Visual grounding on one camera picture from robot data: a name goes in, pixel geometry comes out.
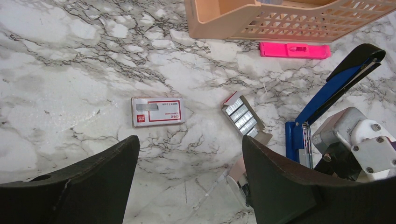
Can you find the blue black stapler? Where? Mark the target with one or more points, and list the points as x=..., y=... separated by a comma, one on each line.
x=361, y=61

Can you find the staple box tray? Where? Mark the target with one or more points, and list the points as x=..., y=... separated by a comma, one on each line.
x=262, y=137

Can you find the grey staple strips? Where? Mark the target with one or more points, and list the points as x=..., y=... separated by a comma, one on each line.
x=242, y=118

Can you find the pink flat plastic item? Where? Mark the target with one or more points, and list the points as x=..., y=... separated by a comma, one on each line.
x=294, y=50

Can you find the orange perforated file organizer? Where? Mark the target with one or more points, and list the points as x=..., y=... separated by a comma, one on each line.
x=291, y=21

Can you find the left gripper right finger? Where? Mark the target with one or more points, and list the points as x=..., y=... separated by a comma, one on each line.
x=284, y=192

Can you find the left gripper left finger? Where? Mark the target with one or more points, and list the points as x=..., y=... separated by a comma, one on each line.
x=92, y=191

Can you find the red white staple box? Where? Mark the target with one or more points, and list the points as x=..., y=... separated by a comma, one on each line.
x=157, y=111

